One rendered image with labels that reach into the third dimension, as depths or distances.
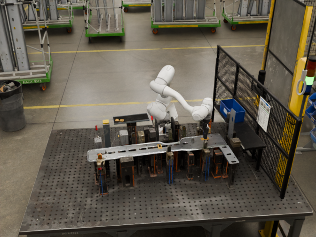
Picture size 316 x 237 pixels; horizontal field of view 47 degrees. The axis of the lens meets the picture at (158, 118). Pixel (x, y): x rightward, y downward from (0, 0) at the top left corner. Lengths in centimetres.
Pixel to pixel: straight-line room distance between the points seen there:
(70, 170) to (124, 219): 90
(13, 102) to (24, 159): 95
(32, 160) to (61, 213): 206
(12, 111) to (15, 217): 195
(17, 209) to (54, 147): 88
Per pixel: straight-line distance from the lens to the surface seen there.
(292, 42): 532
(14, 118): 598
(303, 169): 524
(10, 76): 730
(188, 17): 1054
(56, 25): 1048
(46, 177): 384
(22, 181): 501
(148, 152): 349
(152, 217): 328
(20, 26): 728
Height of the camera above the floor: 304
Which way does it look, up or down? 31 degrees down
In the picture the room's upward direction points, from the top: straight up
